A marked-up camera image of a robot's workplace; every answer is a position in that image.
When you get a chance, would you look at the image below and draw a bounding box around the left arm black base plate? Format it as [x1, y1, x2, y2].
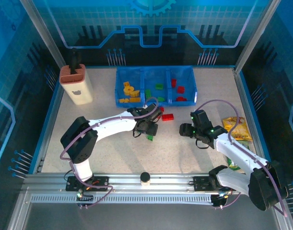
[66, 175, 110, 192]

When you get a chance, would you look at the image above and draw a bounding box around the yellow snack bag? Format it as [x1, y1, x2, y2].
[222, 116, 254, 141]

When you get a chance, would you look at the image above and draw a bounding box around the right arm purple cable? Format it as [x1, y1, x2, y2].
[191, 99, 288, 218]

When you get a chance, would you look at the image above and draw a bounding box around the white knife block, terracotta top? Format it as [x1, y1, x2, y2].
[59, 64, 94, 105]

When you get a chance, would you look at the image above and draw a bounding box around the grey slotted cable duct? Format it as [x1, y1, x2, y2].
[31, 194, 214, 205]

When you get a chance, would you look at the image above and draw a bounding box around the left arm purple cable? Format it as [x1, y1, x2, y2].
[59, 97, 160, 208]

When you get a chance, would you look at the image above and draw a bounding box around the green snack bag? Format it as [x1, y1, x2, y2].
[224, 139, 251, 172]

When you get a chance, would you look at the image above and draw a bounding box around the black knife handle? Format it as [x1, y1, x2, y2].
[69, 49, 82, 74]

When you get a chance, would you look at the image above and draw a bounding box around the blue three-compartment bin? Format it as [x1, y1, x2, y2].
[115, 66, 198, 107]

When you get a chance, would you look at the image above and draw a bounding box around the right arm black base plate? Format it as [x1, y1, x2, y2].
[193, 176, 237, 192]

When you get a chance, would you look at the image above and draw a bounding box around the aluminium mounting rail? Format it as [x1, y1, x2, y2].
[23, 172, 257, 193]

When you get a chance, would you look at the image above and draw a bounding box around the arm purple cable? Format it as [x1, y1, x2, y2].
[191, 99, 288, 218]
[59, 97, 160, 208]

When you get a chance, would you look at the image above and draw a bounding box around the aluminium frame post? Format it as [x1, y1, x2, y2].
[19, 0, 67, 69]
[234, 0, 280, 72]

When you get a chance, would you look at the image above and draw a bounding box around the black round knob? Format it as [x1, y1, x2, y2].
[140, 172, 151, 187]

